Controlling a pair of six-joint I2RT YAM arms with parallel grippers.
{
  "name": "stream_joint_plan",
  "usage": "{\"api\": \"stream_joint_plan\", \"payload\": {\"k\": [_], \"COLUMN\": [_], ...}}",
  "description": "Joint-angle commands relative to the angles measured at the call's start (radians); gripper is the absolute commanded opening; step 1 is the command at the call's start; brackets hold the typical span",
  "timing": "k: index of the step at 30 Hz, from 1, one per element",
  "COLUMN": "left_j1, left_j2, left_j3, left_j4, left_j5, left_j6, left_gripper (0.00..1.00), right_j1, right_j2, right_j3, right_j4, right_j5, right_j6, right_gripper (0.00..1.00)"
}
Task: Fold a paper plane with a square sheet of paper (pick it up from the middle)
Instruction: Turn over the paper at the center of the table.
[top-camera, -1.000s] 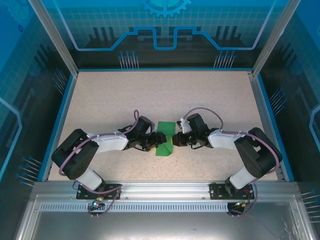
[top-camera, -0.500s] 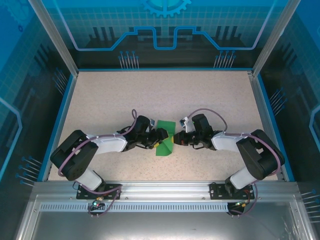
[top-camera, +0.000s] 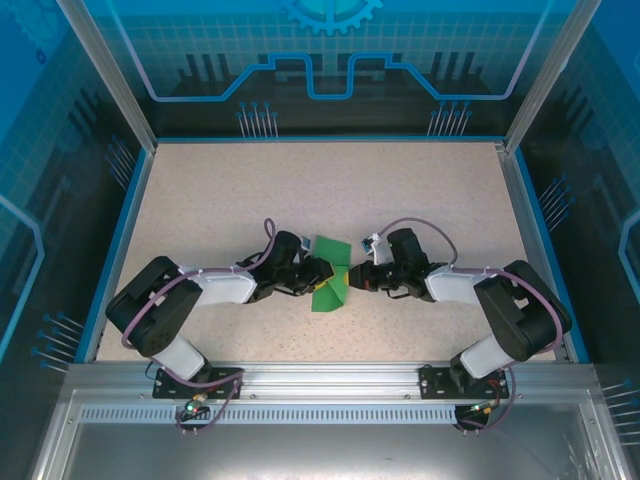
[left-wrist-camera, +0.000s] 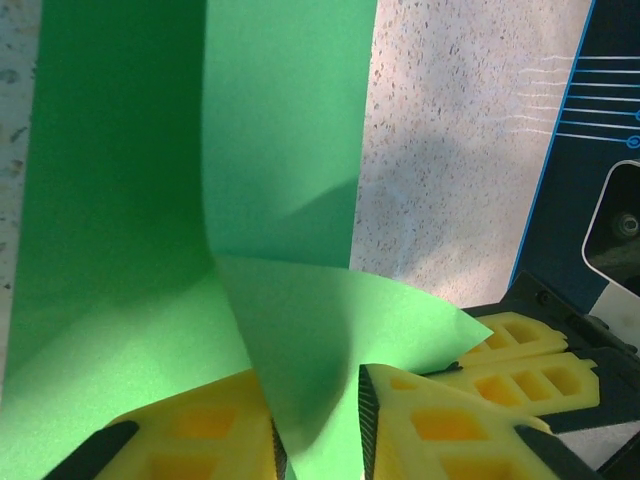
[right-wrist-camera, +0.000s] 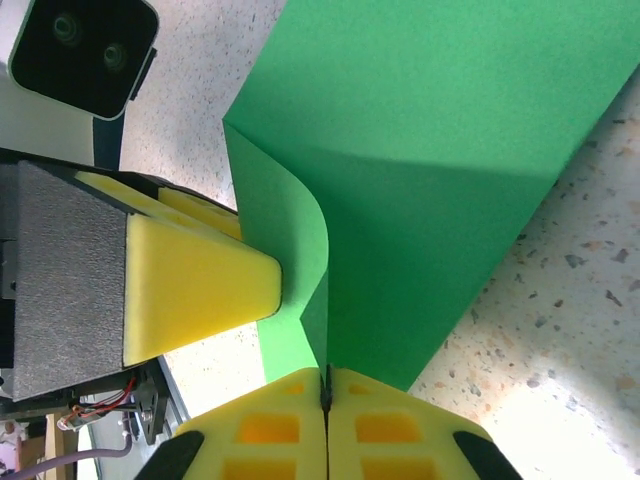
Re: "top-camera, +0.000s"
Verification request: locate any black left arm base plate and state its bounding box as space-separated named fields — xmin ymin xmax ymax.
xmin=151 ymin=366 xmax=245 ymax=401

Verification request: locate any aluminium side rail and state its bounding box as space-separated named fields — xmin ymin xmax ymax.
xmin=83 ymin=144 xmax=159 ymax=364
xmin=493 ymin=141 xmax=574 ymax=364

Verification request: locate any green paper sheet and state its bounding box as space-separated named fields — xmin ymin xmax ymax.
xmin=309 ymin=234 xmax=353 ymax=314

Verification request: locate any cable connector with green light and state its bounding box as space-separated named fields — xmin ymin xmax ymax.
xmin=179 ymin=392 xmax=211 ymax=420
xmin=467 ymin=397 xmax=504 ymax=417

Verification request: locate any aluminium frame post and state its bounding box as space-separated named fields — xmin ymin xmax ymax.
xmin=503 ymin=0 xmax=605 ymax=154
xmin=53 ymin=0 xmax=160 ymax=154

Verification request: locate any steel bottom panel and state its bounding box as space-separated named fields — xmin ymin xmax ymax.
xmin=29 ymin=388 xmax=636 ymax=480

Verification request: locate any slotted metal cable duct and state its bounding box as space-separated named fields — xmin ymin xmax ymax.
xmin=78 ymin=405 xmax=474 ymax=424

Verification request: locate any aluminium front rail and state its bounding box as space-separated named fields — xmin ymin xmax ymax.
xmin=67 ymin=362 xmax=597 ymax=402

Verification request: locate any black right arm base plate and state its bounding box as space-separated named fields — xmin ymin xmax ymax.
xmin=418 ymin=364 xmax=507 ymax=401

